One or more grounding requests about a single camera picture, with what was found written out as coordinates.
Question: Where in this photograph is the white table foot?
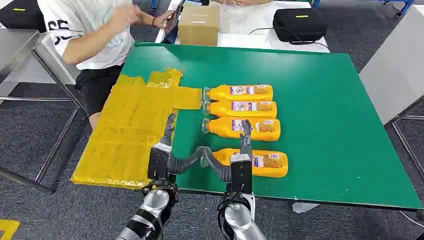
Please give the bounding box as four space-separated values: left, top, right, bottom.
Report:
292 201 321 215

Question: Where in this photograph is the cardboard box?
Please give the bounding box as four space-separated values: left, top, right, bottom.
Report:
178 3 222 47

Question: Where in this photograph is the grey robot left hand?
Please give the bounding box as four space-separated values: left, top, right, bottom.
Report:
160 113 207 175

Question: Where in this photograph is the clear plastic bag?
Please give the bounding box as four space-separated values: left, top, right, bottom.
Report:
219 2 276 35

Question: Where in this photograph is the person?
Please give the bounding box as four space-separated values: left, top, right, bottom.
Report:
36 0 181 131
211 0 276 7

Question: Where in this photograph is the white table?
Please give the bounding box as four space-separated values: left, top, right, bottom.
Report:
154 0 331 54

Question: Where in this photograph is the steel table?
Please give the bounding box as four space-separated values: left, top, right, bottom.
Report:
0 29 89 195

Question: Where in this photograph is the blue cart frame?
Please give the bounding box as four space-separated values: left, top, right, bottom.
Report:
382 0 415 19

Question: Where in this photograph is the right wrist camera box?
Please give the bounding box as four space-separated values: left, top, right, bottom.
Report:
229 153 254 195

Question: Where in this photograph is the yellow sheet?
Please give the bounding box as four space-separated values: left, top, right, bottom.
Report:
70 67 204 191

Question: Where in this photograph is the yellow floor marker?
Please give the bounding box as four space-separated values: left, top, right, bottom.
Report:
0 218 21 240

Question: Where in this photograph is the orange drink bottle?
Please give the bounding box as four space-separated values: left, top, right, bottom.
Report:
202 84 274 102
203 100 278 119
201 116 282 143
200 148 289 179

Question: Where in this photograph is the green table mat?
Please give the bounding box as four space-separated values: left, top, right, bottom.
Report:
120 42 424 212

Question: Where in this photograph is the dark tablet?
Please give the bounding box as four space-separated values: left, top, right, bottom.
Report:
164 0 185 34

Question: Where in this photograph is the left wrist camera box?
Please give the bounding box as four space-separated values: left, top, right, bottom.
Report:
147 142 173 182

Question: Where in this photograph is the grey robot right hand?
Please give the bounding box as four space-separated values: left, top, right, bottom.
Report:
201 119 254 183

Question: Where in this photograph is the black case with yellow tag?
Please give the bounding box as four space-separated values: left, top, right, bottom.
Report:
272 7 329 44
0 0 48 34

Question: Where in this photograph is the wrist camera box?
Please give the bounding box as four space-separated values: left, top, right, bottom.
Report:
147 142 173 182
229 153 254 195

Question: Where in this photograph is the black cable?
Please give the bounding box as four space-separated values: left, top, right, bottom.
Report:
248 27 331 53

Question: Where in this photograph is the grey table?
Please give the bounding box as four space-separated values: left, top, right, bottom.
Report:
358 4 424 188

